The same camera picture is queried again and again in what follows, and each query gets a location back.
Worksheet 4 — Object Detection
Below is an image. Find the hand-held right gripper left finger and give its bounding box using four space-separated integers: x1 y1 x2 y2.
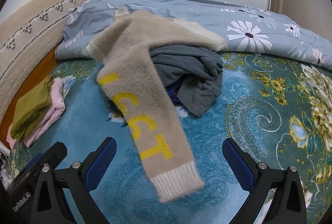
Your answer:
31 137 117 224

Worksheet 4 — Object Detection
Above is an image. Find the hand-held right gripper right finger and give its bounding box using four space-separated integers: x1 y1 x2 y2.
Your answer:
222 137 308 224

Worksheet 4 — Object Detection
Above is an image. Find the beige fuzzy sweater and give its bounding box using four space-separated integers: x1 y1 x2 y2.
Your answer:
85 8 228 204

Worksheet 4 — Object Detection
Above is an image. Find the pink folded garment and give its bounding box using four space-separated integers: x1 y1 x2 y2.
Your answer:
6 77 66 149

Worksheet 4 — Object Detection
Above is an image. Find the olive green folded garment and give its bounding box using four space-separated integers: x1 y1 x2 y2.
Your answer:
10 75 55 144

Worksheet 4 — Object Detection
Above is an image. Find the dark blue garment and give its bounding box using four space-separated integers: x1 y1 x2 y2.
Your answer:
166 83 182 104

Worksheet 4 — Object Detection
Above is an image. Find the grey garment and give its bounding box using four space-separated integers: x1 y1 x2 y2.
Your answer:
149 44 224 118

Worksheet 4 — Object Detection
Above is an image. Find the beige quilted headboard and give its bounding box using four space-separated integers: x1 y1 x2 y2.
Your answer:
0 0 104 123

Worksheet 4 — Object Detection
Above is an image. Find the light blue floral duvet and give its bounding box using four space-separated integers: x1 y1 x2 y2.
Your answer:
55 0 332 71

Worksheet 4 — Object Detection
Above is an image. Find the orange wooden bed frame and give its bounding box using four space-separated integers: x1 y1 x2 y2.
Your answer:
0 45 60 136

